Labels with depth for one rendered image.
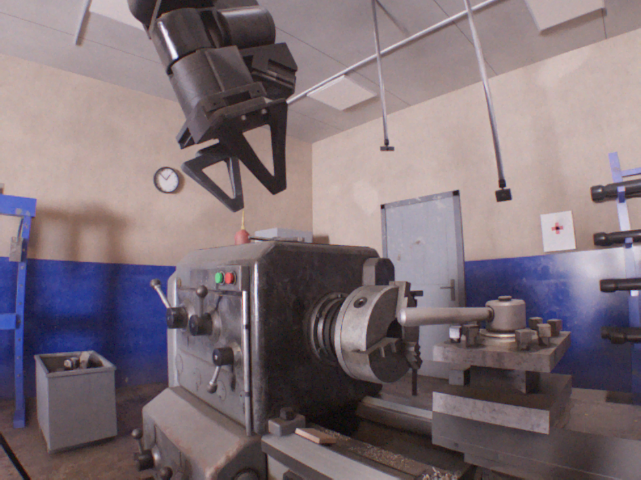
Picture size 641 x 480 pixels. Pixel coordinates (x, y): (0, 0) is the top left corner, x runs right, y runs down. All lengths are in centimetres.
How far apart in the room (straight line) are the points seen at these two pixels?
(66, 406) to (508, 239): 406
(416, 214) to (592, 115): 223
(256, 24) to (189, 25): 8
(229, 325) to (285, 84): 70
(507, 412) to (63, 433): 267
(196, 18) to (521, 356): 53
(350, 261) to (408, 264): 329
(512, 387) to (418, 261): 376
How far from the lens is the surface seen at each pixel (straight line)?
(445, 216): 413
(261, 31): 40
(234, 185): 39
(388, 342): 83
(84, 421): 285
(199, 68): 34
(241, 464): 97
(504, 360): 50
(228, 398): 103
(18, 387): 363
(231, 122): 28
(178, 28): 36
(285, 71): 40
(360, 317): 81
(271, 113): 30
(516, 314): 55
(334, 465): 82
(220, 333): 99
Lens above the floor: 124
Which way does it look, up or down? 11 degrees up
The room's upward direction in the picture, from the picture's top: 1 degrees counter-clockwise
